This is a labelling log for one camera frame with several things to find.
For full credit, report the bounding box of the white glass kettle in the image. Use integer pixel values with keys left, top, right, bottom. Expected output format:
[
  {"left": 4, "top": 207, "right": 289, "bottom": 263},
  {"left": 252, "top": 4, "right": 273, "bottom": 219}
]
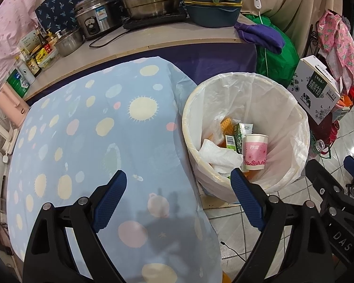
[{"left": 0, "top": 110, "right": 18, "bottom": 154}]

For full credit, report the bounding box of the green label canister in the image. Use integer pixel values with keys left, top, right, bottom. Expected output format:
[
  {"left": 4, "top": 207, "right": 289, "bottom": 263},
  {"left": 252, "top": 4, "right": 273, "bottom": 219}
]
[{"left": 6, "top": 69, "right": 30, "bottom": 98}]

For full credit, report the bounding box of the black metal rack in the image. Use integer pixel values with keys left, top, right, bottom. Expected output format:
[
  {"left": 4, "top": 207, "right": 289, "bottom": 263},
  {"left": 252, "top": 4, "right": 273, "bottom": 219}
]
[{"left": 308, "top": 24, "right": 323, "bottom": 58}]

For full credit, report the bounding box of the pink dotted curtain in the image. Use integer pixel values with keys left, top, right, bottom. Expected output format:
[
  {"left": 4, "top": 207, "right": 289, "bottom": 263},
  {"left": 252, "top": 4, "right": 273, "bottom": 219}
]
[{"left": 0, "top": 0, "right": 52, "bottom": 101}]

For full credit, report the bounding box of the steel rice cooker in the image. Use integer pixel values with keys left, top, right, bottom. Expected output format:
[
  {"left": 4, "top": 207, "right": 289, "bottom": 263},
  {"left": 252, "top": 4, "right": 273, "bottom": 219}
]
[{"left": 74, "top": 0, "right": 127, "bottom": 40}]

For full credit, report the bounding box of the thin black cable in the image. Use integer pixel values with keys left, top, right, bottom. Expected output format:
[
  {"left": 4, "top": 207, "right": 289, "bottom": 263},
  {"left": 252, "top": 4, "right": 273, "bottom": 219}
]
[{"left": 221, "top": 241, "right": 248, "bottom": 255}]

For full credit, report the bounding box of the pink printed cloth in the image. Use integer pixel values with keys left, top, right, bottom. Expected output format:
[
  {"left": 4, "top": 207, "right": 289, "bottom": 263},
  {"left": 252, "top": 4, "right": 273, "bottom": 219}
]
[{"left": 317, "top": 10, "right": 354, "bottom": 87}]

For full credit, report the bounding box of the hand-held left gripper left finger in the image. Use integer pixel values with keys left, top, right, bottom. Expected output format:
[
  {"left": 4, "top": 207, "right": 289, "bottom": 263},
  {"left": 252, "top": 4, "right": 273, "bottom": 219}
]
[{"left": 23, "top": 169, "right": 127, "bottom": 283}]

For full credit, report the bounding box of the purple cloth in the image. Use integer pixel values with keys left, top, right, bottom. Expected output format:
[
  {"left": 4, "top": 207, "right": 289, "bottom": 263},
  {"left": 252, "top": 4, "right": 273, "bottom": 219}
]
[{"left": 234, "top": 21, "right": 286, "bottom": 55}]

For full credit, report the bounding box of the orange foam fruit net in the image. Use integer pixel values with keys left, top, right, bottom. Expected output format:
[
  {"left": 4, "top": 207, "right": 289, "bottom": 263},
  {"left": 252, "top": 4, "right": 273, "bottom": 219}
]
[{"left": 220, "top": 117, "right": 235, "bottom": 134}]

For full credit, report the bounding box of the dark blue bowl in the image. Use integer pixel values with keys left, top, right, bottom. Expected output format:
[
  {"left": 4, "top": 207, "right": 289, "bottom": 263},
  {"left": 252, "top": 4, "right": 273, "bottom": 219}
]
[{"left": 185, "top": 4, "right": 242, "bottom": 28}]

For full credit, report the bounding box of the tan cardboard sheet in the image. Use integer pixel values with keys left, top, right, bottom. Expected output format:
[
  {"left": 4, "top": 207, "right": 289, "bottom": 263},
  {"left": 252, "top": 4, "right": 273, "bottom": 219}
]
[{"left": 201, "top": 193, "right": 242, "bottom": 208}]

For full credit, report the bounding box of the small steel lidded pot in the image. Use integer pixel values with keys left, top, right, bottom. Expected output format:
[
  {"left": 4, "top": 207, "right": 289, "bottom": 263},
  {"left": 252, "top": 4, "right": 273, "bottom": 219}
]
[{"left": 54, "top": 27, "right": 84, "bottom": 57}]

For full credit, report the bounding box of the red container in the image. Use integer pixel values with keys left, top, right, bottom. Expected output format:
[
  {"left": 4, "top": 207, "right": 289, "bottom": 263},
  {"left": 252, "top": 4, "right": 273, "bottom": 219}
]
[{"left": 321, "top": 113, "right": 343, "bottom": 151}]

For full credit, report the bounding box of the navy leaf print cloth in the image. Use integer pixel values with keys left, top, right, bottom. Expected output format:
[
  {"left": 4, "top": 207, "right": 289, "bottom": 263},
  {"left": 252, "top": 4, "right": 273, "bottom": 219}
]
[{"left": 35, "top": 0, "right": 236, "bottom": 34}]

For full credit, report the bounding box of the black power cable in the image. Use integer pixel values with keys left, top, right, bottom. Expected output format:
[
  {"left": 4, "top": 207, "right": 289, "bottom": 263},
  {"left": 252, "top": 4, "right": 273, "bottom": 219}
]
[{"left": 89, "top": 21, "right": 130, "bottom": 48}]

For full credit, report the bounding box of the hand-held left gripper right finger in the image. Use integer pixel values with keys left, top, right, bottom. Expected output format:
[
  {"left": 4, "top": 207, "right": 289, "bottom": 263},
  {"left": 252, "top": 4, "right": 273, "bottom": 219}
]
[{"left": 230, "top": 168, "right": 334, "bottom": 283}]

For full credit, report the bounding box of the green drink carton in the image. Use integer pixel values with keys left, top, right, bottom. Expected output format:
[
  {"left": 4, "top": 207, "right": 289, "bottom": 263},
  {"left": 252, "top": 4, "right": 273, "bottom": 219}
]
[{"left": 224, "top": 122, "right": 254, "bottom": 155}]

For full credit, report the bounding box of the pink floral paper cup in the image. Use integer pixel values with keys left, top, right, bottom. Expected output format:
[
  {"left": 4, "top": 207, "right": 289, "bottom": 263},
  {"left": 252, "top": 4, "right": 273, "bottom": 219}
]
[{"left": 242, "top": 133, "right": 269, "bottom": 171}]

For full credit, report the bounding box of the pink electric kettle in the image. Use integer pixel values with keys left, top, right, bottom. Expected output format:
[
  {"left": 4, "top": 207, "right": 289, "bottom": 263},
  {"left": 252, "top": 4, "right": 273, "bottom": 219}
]
[{"left": 0, "top": 83, "right": 30, "bottom": 117}]

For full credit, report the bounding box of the white cable with switch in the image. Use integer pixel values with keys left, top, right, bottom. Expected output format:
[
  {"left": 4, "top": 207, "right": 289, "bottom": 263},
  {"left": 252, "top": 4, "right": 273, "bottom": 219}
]
[{"left": 248, "top": 0, "right": 269, "bottom": 79}]

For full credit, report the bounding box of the bin with white liner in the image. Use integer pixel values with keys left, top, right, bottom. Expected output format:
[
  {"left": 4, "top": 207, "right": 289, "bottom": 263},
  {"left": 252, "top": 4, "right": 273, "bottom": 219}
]
[{"left": 181, "top": 72, "right": 311, "bottom": 205}]

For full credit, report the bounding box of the beige curtain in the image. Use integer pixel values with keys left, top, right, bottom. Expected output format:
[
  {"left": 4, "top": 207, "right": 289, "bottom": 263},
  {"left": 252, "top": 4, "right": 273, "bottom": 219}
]
[{"left": 234, "top": 0, "right": 343, "bottom": 54}]

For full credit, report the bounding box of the clear food container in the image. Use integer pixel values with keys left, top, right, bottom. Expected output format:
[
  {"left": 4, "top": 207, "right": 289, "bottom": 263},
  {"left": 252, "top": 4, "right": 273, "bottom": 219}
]
[{"left": 38, "top": 54, "right": 59, "bottom": 68}]

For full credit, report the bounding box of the white paper towel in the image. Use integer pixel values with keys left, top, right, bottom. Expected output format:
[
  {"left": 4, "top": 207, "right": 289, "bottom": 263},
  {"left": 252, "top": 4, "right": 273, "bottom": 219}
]
[{"left": 198, "top": 138, "right": 244, "bottom": 174}]

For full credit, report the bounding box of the black induction cooker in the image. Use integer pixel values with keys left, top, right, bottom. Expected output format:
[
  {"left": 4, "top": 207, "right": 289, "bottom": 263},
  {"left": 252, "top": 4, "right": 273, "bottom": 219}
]
[{"left": 123, "top": 11, "right": 189, "bottom": 30}]

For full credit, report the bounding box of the white milk carton box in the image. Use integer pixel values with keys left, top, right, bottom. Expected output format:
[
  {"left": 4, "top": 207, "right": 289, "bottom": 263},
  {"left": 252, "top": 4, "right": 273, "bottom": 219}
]
[{"left": 287, "top": 55, "right": 344, "bottom": 125}]

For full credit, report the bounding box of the row of condiment bottles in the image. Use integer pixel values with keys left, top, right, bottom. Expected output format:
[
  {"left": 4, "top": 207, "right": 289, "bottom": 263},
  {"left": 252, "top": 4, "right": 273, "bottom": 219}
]
[{"left": 15, "top": 28, "right": 61, "bottom": 84}]

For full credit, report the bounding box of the green plastic bag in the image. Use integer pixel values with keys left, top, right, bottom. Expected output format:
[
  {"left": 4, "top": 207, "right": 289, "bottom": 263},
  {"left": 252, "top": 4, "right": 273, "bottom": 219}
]
[{"left": 243, "top": 14, "right": 301, "bottom": 80}]

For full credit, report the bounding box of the clear plastic bottle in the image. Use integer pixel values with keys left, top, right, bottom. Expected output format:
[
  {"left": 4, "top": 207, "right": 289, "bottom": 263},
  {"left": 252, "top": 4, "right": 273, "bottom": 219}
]
[{"left": 310, "top": 138, "right": 331, "bottom": 158}]

